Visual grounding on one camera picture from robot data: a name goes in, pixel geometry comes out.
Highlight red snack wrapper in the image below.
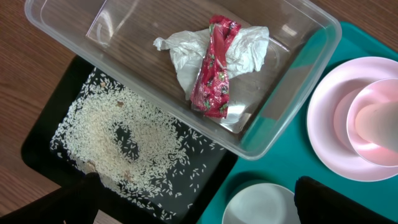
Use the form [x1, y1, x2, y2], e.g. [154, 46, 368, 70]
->
[190, 15, 241, 118]

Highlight white bowl with rice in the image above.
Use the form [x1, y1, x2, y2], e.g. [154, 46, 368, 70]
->
[222, 181, 301, 224]

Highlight cream cup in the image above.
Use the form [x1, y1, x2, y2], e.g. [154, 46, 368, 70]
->
[355, 101, 397, 152]

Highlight clear plastic waste bin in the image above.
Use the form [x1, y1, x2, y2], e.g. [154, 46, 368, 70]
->
[24, 0, 342, 160]

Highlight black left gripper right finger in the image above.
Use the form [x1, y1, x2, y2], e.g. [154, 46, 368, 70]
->
[294, 176, 395, 224]

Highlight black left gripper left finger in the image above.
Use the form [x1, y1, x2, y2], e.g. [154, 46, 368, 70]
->
[1, 172, 101, 224]

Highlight white round plate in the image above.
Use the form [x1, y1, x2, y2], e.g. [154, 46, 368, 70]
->
[307, 57, 397, 182]

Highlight teal serving tray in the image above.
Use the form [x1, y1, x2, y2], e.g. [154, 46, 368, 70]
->
[200, 22, 397, 223]

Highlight black plastic tray bin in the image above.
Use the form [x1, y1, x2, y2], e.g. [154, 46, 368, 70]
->
[22, 57, 237, 223]

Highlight spilled rice grains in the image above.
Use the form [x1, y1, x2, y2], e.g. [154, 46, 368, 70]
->
[50, 69, 226, 223]

